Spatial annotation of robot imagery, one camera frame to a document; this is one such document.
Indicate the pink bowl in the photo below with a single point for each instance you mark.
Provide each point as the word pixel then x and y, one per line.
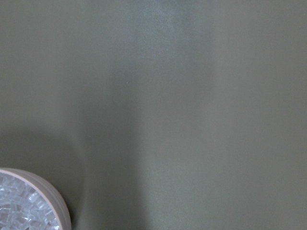
pixel 49 193

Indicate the clear ice cubes pile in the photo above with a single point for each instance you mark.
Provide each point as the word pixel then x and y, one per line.
pixel 23 208

